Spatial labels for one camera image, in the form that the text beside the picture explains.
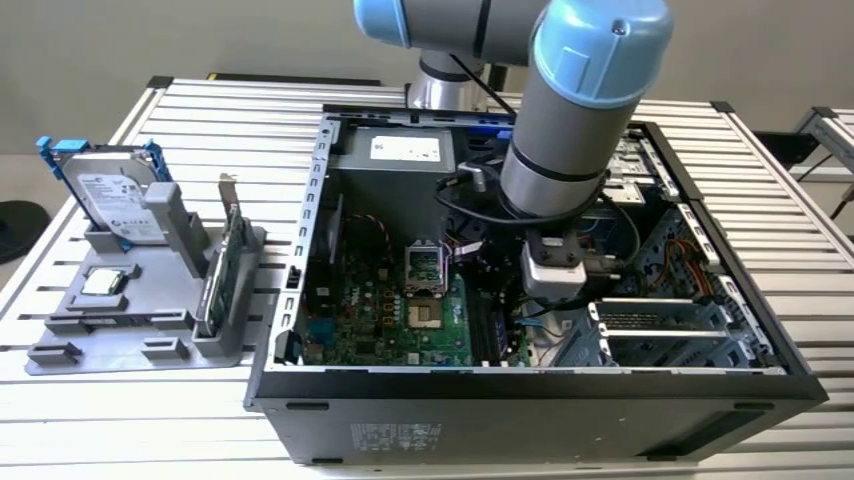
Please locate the metal slat side table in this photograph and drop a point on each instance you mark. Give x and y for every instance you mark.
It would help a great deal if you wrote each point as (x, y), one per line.
(830, 130)

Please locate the black round floor object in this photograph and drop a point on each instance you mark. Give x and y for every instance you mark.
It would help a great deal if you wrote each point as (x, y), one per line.
(23, 230)

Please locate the hard disk in blue carrier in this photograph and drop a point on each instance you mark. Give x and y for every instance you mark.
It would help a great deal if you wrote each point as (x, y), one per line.
(110, 195)

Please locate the black PC case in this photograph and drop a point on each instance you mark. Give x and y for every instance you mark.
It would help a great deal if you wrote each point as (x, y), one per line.
(467, 425)

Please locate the black RAM slot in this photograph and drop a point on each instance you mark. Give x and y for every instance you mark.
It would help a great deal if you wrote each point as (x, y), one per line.
(489, 357)
(477, 335)

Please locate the green graphics card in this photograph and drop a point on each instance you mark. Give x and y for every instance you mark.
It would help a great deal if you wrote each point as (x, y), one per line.
(223, 270)

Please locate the RAM stick with blue label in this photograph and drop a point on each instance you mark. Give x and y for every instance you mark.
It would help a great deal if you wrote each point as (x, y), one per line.
(501, 330)

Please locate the green motherboard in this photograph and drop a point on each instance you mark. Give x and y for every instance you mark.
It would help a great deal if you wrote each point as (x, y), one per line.
(360, 320)

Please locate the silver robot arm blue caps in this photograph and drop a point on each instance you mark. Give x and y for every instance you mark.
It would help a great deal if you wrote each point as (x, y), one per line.
(567, 125)

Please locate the CPU socket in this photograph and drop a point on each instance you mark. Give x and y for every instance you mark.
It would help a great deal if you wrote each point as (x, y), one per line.
(424, 314)

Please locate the grey metal disk bay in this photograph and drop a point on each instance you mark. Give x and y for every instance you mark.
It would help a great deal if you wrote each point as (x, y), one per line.
(667, 332)

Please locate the grey metal drive cage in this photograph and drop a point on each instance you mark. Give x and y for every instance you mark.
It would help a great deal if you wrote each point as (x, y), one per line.
(627, 195)

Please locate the grey parts rack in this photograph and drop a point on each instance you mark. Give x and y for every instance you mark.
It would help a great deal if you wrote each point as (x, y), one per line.
(154, 280)

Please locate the grey power supply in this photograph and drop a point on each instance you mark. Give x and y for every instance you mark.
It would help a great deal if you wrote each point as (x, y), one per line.
(394, 200)

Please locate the silver CPU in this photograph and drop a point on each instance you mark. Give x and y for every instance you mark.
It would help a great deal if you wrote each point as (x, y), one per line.
(102, 281)

